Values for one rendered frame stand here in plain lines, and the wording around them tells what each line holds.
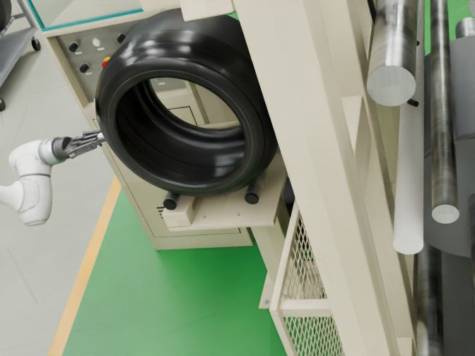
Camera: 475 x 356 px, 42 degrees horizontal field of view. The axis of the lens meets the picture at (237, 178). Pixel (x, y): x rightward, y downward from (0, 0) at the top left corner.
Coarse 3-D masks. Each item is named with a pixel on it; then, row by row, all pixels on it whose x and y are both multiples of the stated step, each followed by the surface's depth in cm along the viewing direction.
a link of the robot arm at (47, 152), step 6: (54, 138) 208; (42, 144) 207; (48, 144) 206; (42, 150) 207; (48, 150) 206; (42, 156) 207; (48, 156) 206; (54, 156) 206; (48, 162) 208; (54, 162) 208; (60, 162) 209
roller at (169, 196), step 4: (168, 192) 201; (168, 196) 199; (172, 196) 199; (176, 196) 199; (180, 196) 202; (164, 200) 199; (168, 200) 197; (172, 200) 198; (176, 200) 199; (164, 204) 199; (168, 204) 198; (172, 204) 198; (176, 204) 198; (168, 208) 200; (172, 208) 199
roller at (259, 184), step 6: (264, 174) 196; (258, 180) 192; (264, 180) 195; (252, 186) 190; (258, 186) 190; (246, 192) 189; (252, 192) 188; (258, 192) 189; (246, 198) 189; (252, 198) 188; (258, 198) 188
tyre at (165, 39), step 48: (144, 48) 165; (192, 48) 162; (240, 48) 168; (96, 96) 179; (144, 96) 205; (240, 96) 165; (144, 144) 205; (192, 144) 213; (240, 144) 208; (192, 192) 192
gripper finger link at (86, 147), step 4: (84, 144) 200; (88, 144) 199; (76, 148) 200; (80, 148) 200; (84, 148) 200; (88, 148) 200; (92, 148) 200; (68, 152) 201; (72, 152) 201; (76, 152) 201; (80, 152) 201; (84, 152) 201; (76, 156) 202
